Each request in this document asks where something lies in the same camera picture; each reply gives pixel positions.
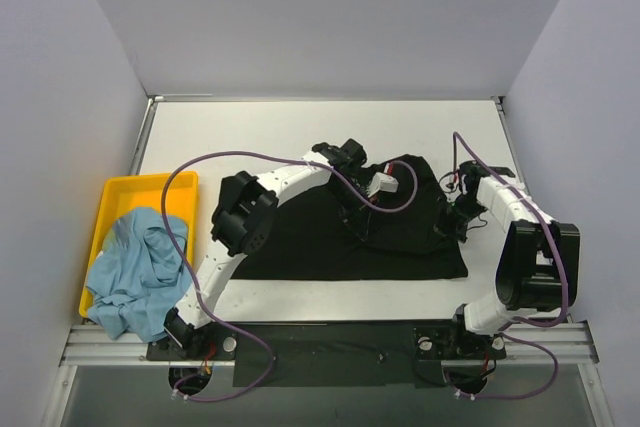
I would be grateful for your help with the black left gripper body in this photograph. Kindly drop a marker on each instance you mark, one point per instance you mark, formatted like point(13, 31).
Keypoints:
point(357, 202)

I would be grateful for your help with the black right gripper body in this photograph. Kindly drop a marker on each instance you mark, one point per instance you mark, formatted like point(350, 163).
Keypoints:
point(454, 217)

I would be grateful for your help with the black t shirt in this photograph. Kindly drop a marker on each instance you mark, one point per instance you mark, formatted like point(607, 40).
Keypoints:
point(312, 238)

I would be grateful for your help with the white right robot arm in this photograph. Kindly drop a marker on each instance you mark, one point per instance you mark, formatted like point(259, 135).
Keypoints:
point(538, 268)

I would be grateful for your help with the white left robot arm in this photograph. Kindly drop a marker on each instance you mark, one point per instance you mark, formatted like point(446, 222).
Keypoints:
point(242, 221)

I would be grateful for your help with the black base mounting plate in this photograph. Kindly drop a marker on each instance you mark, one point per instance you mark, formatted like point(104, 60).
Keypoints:
point(425, 354)

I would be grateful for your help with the yellow plastic bin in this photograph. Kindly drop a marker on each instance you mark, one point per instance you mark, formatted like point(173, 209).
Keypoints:
point(122, 194)

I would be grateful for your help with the light blue t shirt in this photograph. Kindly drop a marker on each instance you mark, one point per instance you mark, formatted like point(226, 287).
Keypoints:
point(138, 274)

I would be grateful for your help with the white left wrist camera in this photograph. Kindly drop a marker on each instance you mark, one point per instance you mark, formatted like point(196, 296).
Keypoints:
point(382, 182)

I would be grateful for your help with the aluminium front rail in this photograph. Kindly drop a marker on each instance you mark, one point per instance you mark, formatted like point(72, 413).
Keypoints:
point(89, 345)

